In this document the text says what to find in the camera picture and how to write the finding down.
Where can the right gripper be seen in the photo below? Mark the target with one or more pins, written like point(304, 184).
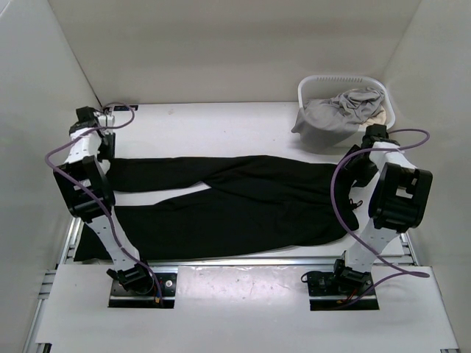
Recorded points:
point(361, 176)

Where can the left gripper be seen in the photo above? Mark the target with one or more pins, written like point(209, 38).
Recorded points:
point(109, 154)

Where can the black trousers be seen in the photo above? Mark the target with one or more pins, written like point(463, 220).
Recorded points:
point(250, 204)

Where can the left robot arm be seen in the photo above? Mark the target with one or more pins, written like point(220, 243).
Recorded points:
point(80, 168)

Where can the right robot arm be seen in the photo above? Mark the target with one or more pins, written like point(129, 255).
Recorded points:
point(397, 203)

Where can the black label sticker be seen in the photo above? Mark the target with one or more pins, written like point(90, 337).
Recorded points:
point(125, 108)

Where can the beige garment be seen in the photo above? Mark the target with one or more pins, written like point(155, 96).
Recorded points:
point(379, 118)

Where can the grey garment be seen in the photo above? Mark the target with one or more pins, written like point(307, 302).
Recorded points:
point(323, 123)

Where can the white laundry basket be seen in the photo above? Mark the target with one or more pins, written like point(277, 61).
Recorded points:
point(326, 87)

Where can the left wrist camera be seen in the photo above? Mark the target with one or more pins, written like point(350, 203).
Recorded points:
point(105, 120)

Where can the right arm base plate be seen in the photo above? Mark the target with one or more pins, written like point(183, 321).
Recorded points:
point(326, 294)

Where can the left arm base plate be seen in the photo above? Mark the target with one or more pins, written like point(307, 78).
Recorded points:
point(147, 298)

